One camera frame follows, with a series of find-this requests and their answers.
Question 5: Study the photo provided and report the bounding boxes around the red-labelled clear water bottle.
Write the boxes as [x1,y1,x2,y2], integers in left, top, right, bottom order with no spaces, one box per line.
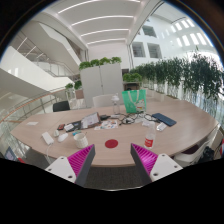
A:
[143,120,157,150]

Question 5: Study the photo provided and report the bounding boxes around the black notebook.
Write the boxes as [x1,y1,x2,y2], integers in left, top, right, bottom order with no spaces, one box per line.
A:
[63,120,83,133]

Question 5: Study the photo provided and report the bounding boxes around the glass planters with green plants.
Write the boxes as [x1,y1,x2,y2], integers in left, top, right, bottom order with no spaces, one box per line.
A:
[64,79,84,101]

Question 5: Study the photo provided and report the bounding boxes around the colourful sticker sheet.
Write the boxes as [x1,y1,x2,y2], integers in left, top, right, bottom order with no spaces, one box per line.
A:
[94,119,120,131]

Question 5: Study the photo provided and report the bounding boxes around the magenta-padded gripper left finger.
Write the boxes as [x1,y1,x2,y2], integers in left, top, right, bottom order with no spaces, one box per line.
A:
[44,143,97,188]

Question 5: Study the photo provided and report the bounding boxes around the thin white cable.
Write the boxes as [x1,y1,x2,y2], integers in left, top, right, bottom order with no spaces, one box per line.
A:
[45,143,54,164]

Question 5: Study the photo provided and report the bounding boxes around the white cabinet with plants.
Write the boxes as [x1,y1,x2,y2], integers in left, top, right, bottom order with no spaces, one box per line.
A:
[78,56,125,108]

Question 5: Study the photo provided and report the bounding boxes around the white computer mouse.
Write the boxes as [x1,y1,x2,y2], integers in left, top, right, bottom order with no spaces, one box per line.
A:
[57,132,69,143]

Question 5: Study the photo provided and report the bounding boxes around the green tote bag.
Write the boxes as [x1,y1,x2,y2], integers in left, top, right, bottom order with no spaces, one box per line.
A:
[121,88,148,114]

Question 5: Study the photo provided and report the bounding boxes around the clear plastic packet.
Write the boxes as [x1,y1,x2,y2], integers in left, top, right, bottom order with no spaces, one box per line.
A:
[155,122,168,132]
[141,119,153,128]

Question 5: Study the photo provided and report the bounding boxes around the tangled black cables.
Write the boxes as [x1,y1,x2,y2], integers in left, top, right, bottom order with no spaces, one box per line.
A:
[118,111,159,126]

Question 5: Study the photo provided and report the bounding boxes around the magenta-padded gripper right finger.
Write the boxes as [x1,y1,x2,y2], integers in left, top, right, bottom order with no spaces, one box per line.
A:
[130,143,184,185]

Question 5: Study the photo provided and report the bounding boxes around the black chair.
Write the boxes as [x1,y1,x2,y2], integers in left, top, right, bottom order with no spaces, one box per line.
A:
[52,100,71,113]

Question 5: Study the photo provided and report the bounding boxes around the row of green hedge plants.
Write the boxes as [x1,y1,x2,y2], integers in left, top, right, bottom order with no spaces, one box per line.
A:
[122,49,224,111]

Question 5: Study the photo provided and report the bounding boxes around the flat round red coaster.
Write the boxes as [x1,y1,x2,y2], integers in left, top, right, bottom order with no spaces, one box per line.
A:
[104,138,120,150]

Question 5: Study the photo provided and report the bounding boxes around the white chair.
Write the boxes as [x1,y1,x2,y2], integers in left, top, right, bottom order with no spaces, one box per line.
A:
[91,93,118,108]
[173,141,205,168]

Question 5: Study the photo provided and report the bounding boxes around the white card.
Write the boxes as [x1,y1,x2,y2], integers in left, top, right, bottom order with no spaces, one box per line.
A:
[63,123,75,132]

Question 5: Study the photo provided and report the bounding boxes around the white power bank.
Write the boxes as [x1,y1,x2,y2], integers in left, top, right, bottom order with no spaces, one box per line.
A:
[41,131,55,146]

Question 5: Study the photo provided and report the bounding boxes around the ceiling strip lights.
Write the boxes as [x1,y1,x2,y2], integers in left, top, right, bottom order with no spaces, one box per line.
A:
[57,0,141,46]

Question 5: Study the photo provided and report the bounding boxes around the tall clear white-capped bottle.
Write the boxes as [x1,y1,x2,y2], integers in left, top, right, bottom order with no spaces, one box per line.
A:
[110,93,121,115]

